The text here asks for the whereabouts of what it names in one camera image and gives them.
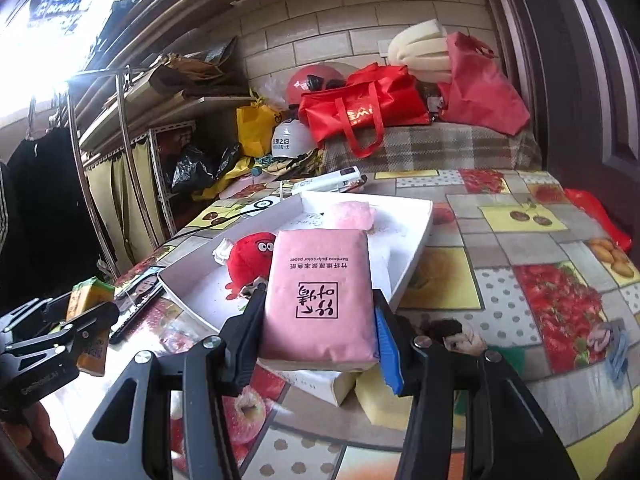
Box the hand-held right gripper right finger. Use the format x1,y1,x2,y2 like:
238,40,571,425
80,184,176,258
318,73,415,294
372,289,581,480

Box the red printed shopping bag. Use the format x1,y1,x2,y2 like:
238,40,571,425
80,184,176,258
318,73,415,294
565,188,634,254

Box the white helmet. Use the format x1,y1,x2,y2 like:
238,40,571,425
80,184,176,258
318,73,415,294
271,118,322,159

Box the orange juice carton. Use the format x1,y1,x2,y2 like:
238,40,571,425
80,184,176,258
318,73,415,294
66,277,117,377

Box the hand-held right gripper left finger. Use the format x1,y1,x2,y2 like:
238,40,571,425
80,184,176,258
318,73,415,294
57,280,268,480

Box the white shallow tray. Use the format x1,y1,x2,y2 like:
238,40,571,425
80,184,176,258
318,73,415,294
157,190,434,336

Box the red plastic bag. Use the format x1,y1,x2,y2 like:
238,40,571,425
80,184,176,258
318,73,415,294
439,31,532,137

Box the window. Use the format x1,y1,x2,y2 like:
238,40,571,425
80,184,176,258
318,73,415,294
0,0,166,126

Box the yellow shelf curtain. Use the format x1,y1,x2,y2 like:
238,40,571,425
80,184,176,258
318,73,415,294
84,144,168,263

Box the red helmet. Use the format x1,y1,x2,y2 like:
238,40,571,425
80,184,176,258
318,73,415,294
284,65,347,109

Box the brown paper bags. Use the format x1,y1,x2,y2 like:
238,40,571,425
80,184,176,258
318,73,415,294
149,36,247,102

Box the yellow sponge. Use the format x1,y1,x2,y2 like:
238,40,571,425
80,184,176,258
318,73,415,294
354,366,417,427

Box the blue hair tie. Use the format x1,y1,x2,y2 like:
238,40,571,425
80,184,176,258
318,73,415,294
604,326,632,389

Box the small pink tissue packet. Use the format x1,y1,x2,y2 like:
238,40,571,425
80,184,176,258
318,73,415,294
324,200,377,234

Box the metal shelf rack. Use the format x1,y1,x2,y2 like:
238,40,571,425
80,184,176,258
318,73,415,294
65,47,257,266

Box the dark door panel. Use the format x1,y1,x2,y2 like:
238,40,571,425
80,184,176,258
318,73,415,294
472,0,640,241

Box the red plush toy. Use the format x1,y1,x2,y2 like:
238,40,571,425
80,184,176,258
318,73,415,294
226,231,277,292

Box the red tote bag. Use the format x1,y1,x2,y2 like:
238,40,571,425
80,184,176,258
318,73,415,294
298,62,432,159

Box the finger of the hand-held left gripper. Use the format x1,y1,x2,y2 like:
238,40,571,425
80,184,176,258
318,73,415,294
0,301,121,407
0,296,76,343

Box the black hanging clothing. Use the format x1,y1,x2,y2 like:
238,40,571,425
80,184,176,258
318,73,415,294
0,126,103,303

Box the white paper box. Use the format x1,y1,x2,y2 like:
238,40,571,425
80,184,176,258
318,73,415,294
257,357,357,407

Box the black cable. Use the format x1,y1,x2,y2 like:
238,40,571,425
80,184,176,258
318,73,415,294
172,207,263,243

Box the white foam padding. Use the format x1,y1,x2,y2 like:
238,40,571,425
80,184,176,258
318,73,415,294
387,18,451,84

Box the black plastic bag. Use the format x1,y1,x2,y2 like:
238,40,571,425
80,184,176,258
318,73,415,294
171,144,242,194

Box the yellow plastic bag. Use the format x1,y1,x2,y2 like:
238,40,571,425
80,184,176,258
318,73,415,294
235,101,282,159

